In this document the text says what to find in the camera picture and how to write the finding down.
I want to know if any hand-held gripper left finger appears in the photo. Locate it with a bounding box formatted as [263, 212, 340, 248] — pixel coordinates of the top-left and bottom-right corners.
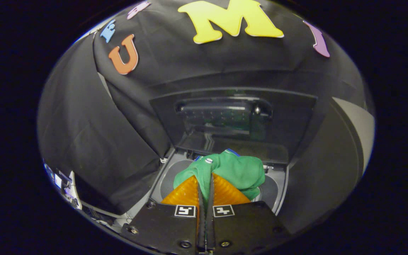
[121, 174, 206, 254]

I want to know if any black backdrop cloth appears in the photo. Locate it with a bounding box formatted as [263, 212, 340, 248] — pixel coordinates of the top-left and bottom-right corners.
[37, 0, 371, 216]

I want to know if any dark washing machine lid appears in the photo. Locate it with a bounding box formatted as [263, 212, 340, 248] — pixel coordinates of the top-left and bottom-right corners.
[150, 87, 318, 165]

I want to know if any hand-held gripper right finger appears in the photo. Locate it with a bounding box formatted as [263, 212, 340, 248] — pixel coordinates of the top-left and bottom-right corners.
[206, 173, 293, 253]

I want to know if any white equipment clutter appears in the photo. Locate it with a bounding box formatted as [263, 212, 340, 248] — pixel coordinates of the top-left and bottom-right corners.
[43, 159, 84, 211]

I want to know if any green polo shirt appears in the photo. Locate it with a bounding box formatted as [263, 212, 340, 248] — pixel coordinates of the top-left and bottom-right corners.
[173, 149, 266, 210]

